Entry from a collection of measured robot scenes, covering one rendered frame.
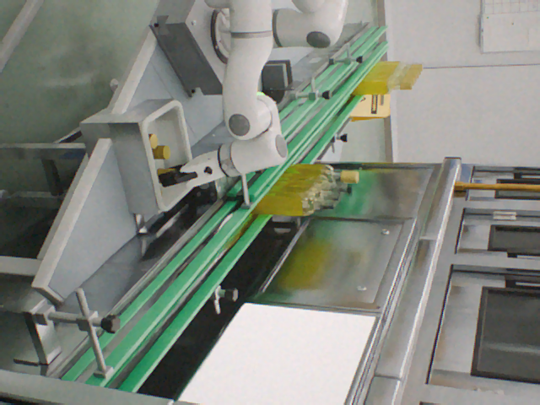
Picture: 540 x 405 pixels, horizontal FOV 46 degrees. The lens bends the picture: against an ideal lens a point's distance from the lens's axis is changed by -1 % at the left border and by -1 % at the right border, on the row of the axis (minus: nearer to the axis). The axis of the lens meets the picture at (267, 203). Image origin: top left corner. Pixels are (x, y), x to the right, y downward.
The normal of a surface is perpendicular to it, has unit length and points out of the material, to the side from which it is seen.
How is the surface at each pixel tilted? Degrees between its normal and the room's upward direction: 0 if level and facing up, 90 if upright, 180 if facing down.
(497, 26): 90
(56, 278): 0
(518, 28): 90
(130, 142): 90
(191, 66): 90
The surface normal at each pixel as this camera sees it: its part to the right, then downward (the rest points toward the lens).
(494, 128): -0.35, 0.44
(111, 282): -0.13, -0.90
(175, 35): -0.23, 0.84
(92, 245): 0.93, 0.04
